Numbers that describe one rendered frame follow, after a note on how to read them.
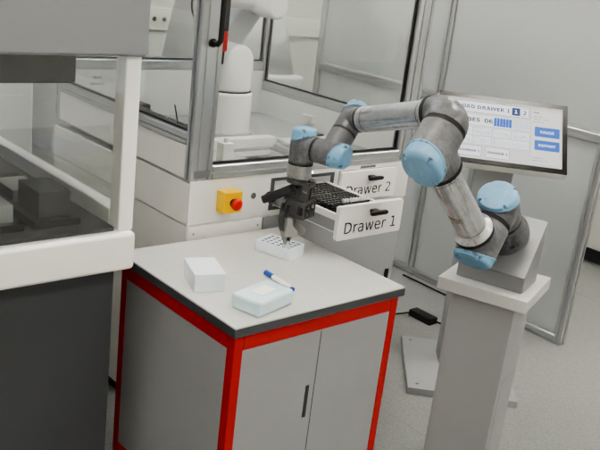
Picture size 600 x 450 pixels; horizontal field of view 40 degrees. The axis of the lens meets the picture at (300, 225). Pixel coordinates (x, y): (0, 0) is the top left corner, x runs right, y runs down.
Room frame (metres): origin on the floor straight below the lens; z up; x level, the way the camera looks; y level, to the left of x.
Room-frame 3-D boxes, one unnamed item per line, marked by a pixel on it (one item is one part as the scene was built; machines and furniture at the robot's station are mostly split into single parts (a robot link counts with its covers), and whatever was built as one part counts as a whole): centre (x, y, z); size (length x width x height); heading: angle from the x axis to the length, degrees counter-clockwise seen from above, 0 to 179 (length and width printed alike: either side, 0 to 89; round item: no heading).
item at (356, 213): (2.53, -0.22, 0.87); 0.29 x 0.02 x 0.11; 133
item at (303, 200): (2.39, 0.01, 0.95); 0.09 x 0.08 x 0.12; 61
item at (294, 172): (2.39, 0.02, 1.03); 0.08 x 0.08 x 0.05
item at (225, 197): (2.53, 0.23, 0.88); 0.07 x 0.05 x 0.07; 133
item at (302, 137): (2.39, 0.02, 1.11); 0.09 x 0.08 x 0.11; 57
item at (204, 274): (2.10, 0.24, 0.79); 0.13 x 0.09 x 0.05; 23
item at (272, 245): (2.42, 0.05, 0.78); 0.12 x 0.08 x 0.04; 61
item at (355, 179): (2.98, -0.23, 0.87); 0.29 x 0.02 x 0.11; 133
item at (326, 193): (2.67, -0.08, 0.87); 0.22 x 0.18 x 0.06; 43
